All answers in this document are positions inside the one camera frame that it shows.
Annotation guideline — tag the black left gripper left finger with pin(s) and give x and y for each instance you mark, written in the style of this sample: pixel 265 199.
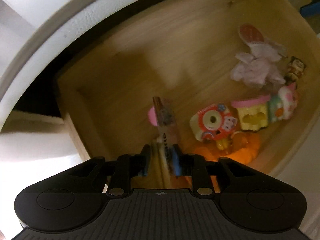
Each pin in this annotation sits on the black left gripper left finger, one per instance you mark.
pixel 143 162

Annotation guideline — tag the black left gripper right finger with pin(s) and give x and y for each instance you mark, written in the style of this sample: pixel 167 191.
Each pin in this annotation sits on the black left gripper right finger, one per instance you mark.
pixel 177 160

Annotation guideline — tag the red yellow toy camera keychain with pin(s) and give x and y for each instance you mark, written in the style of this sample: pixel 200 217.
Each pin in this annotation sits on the red yellow toy camera keychain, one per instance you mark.
pixel 214 123

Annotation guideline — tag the orange plastic capsule half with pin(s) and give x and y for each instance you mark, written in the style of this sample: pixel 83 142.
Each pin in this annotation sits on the orange plastic capsule half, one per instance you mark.
pixel 243 147

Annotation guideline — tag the red white paddle package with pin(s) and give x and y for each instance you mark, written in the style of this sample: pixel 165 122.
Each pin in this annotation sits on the red white paddle package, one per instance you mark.
pixel 250 34

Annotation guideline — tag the yellow pink toy cake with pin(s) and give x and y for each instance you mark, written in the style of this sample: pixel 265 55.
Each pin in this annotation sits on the yellow pink toy cake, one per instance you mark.
pixel 253 113

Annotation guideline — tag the wooden drawer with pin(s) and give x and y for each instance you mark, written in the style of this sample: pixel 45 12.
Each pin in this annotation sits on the wooden drawer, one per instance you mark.
pixel 183 51

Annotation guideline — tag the white pink plush toy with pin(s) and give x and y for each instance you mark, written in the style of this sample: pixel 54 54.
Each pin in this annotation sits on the white pink plush toy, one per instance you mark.
pixel 283 104

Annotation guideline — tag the lilac fluffy plush bunny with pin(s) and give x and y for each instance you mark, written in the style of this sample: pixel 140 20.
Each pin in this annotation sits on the lilac fluffy plush bunny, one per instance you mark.
pixel 259 67

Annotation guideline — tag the small doll figurine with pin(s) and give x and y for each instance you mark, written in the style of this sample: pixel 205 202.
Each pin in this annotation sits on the small doll figurine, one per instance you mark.
pixel 295 70

